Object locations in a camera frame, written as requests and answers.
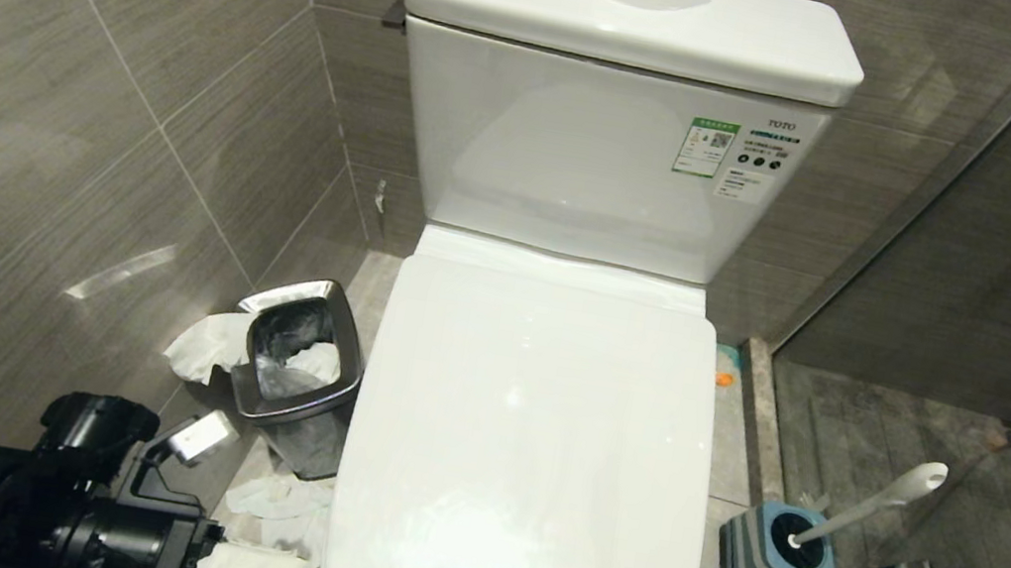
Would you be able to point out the white toilet tank lid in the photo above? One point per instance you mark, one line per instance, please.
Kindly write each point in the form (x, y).
(528, 2)

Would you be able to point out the blue grey brush holder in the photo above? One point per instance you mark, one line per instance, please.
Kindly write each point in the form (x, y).
(751, 551)

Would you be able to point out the small white label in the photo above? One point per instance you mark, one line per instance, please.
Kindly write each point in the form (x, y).
(741, 185)

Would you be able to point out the silver square trash bin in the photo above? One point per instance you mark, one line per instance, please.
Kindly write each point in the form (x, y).
(312, 436)

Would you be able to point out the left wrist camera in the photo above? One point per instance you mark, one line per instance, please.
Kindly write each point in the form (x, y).
(202, 437)

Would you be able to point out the green bordered label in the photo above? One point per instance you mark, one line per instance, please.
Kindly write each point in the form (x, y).
(705, 147)

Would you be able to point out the white toilet seat lid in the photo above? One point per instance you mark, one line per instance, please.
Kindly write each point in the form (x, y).
(531, 448)

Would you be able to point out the white toilet tank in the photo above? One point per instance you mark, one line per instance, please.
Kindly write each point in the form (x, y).
(573, 164)

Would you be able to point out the small orange object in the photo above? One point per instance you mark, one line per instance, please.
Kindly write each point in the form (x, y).
(725, 380)

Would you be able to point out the white toilet brush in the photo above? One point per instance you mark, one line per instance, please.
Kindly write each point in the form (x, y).
(873, 504)

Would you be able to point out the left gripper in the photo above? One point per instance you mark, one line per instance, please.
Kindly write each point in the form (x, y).
(136, 545)

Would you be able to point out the crumpled white tissue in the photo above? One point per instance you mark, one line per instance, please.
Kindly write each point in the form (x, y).
(206, 345)
(278, 501)
(316, 361)

